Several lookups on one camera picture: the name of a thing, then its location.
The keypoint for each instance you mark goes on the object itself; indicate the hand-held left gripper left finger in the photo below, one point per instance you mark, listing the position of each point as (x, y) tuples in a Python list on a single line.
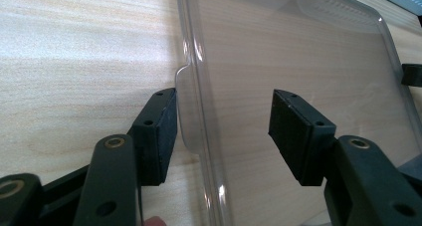
[(156, 136)]

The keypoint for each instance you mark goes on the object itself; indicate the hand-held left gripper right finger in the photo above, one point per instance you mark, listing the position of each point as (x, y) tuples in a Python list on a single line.
[(305, 139)]

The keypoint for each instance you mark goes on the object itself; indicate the clear plastic lid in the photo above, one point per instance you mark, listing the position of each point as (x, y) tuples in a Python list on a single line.
[(282, 53)]

